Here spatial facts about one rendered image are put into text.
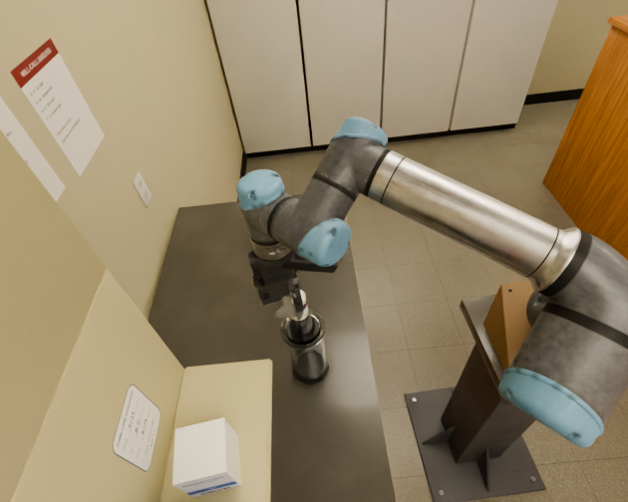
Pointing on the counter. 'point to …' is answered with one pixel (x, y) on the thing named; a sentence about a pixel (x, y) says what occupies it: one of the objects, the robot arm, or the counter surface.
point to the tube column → (22, 307)
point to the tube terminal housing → (103, 409)
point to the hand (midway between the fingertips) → (297, 305)
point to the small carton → (206, 458)
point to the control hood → (239, 410)
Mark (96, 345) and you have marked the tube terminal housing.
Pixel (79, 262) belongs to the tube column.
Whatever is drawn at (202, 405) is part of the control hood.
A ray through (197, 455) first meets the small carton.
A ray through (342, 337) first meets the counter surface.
